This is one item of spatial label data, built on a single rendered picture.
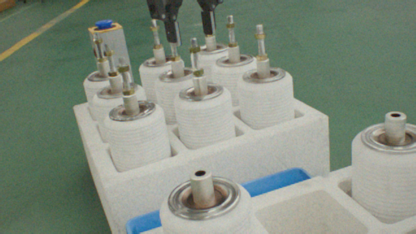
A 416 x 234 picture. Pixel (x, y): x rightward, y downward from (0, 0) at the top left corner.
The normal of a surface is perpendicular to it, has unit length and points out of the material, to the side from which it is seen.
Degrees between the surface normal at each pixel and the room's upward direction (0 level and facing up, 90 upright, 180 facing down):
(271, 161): 90
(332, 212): 90
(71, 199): 0
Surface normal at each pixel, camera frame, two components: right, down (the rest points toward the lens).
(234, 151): 0.37, 0.33
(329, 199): -0.94, 0.25
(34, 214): -0.14, -0.91
